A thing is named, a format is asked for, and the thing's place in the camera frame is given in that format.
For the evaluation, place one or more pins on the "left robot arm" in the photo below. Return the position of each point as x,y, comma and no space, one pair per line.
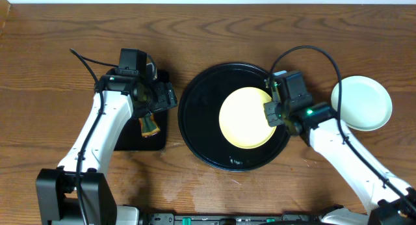
128,114

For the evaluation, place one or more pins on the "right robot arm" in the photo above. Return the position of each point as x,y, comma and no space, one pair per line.
387,199

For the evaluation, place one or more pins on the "round black tray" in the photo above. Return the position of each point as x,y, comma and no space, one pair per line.
198,118

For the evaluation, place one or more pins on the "black rectangular tray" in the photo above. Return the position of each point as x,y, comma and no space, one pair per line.
131,139

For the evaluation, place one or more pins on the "green and orange sponge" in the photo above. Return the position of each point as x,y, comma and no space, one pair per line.
148,126

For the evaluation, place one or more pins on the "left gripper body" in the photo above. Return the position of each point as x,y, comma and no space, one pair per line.
164,97

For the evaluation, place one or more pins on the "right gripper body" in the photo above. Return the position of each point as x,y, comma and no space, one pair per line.
277,114

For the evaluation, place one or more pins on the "yellow plate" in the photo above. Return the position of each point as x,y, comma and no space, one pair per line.
242,118

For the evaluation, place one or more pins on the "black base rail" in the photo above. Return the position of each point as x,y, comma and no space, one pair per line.
171,219

